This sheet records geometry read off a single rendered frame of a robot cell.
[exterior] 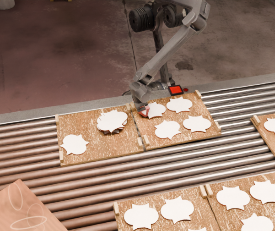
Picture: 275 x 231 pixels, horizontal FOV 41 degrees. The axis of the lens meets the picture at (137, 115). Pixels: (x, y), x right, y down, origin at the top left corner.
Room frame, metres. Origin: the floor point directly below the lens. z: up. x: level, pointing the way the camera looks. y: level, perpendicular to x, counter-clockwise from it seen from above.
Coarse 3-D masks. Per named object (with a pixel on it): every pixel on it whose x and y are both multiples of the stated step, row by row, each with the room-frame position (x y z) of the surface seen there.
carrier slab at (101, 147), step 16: (96, 112) 1.47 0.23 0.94; (64, 128) 1.34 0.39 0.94; (80, 128) 1.34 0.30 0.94; (96, 128) 1.34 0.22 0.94; (128, 128) 1.34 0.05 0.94; (96, 144) 1.23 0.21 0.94; (112, 144) 1.23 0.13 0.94; (128, 144) 1.23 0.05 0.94; (64, 160) 1.13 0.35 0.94; (80, 160) 1.13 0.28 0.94; (96, 160) 1.13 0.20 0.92
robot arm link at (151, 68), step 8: (192, 16) 1.52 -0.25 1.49; (184, 24) 1.52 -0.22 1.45; (184, 32) 1.51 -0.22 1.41; (192, 32) 1.52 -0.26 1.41; (200, 32) 1.55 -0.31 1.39; (176, 40) 1.51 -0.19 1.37; (184, 40) 1.51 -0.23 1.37; (168, 48) 1.50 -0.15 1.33; (176, 48) 1.50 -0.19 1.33; (160, 56) 1.49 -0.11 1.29; (168, 56) 1.49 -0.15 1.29; (152, 64) 1.48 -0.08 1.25; (160, 64) 1.48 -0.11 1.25; (136, 72) 1.49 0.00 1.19; (144, 72) 1.46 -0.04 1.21; (152, 72) 1.47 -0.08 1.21; (144, 80) 1.45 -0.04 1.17
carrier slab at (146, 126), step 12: (180, 96) 1.60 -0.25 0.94; (192, 96) 1.60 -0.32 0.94; (192, 108) 1.50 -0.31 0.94; (204, 108) 1.50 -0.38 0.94; (144, 120) 1.40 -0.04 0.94; (156, 120) 1.40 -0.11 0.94; (168, 120) 1.40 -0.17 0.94; (180, 120) 1.40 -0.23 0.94; (144, 132) 1.31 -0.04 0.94; (216, 132) 1.31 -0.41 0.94; (144, 144) 1.24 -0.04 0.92; (156, 144) 1.23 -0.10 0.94; (168, 144) 1.23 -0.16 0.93
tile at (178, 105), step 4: (172, 100) 1.56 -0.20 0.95; (176, 100) 1.56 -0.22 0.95; (180, 100) 1.56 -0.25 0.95; (184, 100) 1.56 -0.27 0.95; (188, 100) 1.56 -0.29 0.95; (168, 104) 1.52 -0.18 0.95; (172, 104) 1.52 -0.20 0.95; (176, 104) 1.52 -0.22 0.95; (180, 104) 1.52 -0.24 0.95; (184, 104) 1.52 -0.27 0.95; (188, 104) 1.52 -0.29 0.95; (168, 108) 1.49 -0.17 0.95; (172, 108) 1.49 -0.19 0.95; (176, 108) 1.49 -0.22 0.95; (180, 108) 1.49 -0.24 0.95; (184, 108) 1.49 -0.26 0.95; (188, 108) 1.49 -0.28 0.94; (176, 112) 1.46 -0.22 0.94; (180, 112) 1.47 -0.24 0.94
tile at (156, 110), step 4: (148, 104) 1.52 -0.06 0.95; (152, 104) 1.52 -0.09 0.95; (156, 104) 1.52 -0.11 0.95; (160, 104) 1.52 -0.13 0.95; (152, 108) 1.49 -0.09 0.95; (156, 108) 1.49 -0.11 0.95; (160, 108) 1.49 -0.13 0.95; (164, 108) 1.49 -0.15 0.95; (144, 112) 1.45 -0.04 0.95; (148, 112) 1.45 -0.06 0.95; (152, 112) 1.45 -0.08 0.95; (156, 112) 1.45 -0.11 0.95; (160, 112) 1.45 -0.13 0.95; (164, 112) 1.46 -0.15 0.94; (148, 116) 1.42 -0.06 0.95; (152, 116) 1.42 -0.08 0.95; (156, 116) 1.43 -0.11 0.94; (160, 116) 1.43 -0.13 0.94
